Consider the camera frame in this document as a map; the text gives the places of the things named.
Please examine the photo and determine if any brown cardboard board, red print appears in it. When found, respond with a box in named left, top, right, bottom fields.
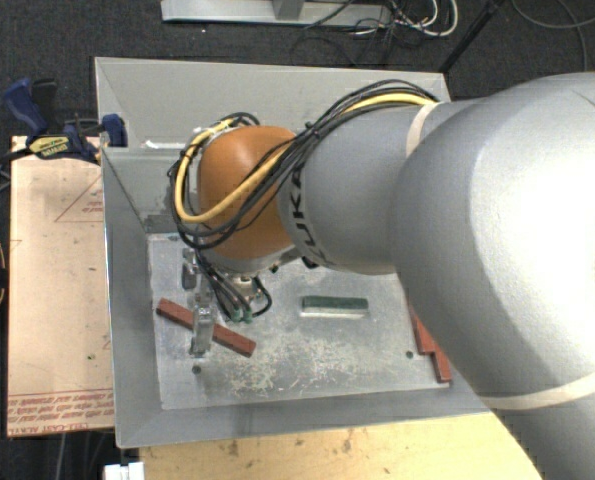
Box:
left=5, top=134, right=116, bottom=439

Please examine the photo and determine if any dark green flat block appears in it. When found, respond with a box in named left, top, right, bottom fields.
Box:
left=299, top=294, right=370, bottom=320

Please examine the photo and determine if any red-brown flat block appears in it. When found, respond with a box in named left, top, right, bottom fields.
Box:
left=428, top=348, right=454, bottom=385
left=408, top=307, right=437, bottom=355
left=155, top=297, right=258, bottom=359

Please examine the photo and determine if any grey metal bin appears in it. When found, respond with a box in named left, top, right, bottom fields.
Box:
left=94, top=56, right=490, bottom=450

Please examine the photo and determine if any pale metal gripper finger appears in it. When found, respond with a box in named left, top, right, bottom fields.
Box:
left=189, top=303, right=215, bottom=358
left=180, top=247, right=199, bottom=292

